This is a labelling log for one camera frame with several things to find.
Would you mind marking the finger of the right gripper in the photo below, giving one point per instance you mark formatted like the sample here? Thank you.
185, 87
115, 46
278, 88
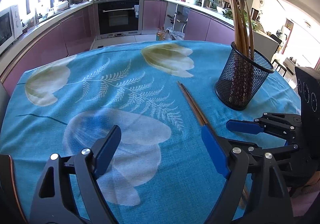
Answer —
244, 127

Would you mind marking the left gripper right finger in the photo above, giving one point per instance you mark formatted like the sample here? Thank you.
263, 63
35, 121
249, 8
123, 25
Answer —
269, 200

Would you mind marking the black mesh utensil holder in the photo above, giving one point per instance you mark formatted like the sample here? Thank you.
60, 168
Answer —
241, 78

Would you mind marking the person's right hand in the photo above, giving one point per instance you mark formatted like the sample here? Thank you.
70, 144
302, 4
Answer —
304, 196

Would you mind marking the bamboo chopstick in holder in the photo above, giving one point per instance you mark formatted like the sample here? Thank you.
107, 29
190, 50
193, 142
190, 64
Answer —
235, 11
244, 41

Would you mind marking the dark brown wooden chopstick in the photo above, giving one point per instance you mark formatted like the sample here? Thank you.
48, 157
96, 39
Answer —
194, 107
245, 194

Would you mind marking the cooking oil bottle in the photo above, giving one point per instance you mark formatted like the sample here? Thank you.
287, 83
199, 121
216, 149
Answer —
160, 35

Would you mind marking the green leafy vegetables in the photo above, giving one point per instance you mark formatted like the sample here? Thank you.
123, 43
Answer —
227, 13

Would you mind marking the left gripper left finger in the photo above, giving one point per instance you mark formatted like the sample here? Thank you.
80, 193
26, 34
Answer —
67, 191

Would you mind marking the black built-in oven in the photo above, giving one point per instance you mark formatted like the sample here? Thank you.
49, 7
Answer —
119, 17

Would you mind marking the white microwave oven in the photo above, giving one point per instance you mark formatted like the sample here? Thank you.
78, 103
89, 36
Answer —
10, 27

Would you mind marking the blue floral tablecloth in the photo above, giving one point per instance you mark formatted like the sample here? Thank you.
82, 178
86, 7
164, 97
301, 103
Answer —
161, 171

